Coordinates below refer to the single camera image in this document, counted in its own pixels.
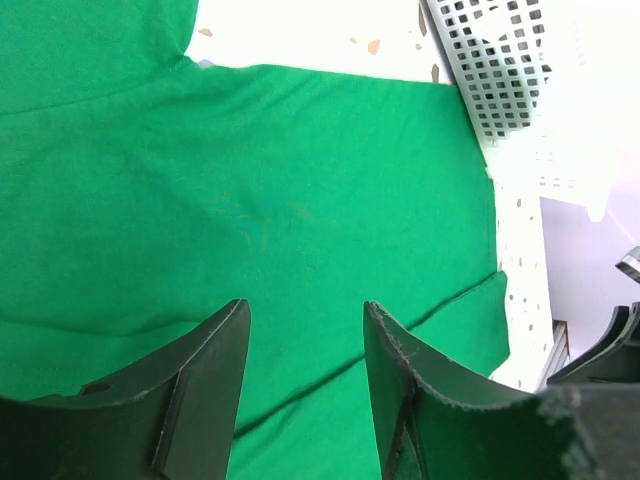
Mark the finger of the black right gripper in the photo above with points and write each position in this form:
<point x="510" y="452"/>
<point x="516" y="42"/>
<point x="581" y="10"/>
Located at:
<point x="614" y="359"/>

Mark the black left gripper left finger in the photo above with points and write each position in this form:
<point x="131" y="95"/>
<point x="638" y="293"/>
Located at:
<point x="169" y="415"/>

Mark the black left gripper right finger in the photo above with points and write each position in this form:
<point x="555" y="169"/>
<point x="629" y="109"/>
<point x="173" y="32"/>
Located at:
<point x="436" y="419"/>

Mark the green t-shirt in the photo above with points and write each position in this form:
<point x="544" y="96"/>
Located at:
<point x="141" y="192"/>

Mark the white plastic basket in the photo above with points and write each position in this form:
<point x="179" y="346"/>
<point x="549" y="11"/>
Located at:
<point x="551" y="88"/>

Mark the aluminium frame rail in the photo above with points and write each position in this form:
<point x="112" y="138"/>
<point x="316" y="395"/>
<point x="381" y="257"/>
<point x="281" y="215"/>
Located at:
<point x="558" y="353"/>

